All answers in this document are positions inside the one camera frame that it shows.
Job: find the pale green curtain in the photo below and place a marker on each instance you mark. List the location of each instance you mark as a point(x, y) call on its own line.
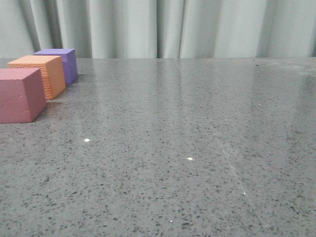
point(160, 28)

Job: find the orange foam cube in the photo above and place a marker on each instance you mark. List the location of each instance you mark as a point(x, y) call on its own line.
point(51, 71)

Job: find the purple foam cube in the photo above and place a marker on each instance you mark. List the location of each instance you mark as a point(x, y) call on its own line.
point(69, 62)

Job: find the pink foam cube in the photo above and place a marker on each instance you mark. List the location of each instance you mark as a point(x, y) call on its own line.
point(22, 96)

